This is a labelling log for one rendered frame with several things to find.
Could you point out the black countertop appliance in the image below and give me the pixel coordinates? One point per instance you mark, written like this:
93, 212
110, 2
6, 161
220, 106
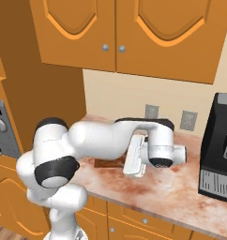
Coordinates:
217, 150

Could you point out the silver round drawer knob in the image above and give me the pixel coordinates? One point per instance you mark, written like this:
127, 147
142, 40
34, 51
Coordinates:
145, 221

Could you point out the orange base cabinet door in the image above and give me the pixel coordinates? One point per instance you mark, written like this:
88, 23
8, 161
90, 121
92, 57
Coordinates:
124, 232
93, 226

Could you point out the silver round cabinet knob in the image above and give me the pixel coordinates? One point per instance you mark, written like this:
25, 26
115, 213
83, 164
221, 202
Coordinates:
122, 48
112, 229
105, 48

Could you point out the grey wall outlet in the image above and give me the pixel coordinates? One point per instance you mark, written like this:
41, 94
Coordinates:
151, 112
189, 120

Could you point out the orange wall cabinet door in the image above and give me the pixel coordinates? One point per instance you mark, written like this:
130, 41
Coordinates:
74, 37
168, 47

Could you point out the orange drawer front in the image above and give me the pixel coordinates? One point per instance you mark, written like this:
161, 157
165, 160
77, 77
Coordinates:
98, 204
131, 215

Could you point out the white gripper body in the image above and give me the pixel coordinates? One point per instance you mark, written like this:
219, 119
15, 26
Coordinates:
134, 157

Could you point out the orange tall cabinet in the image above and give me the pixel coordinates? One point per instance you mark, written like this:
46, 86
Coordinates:
31, 78

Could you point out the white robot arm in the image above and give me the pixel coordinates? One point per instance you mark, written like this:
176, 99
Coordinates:
93, 137

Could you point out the grey built-in oven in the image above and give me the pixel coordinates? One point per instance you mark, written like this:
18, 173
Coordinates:
3, 131

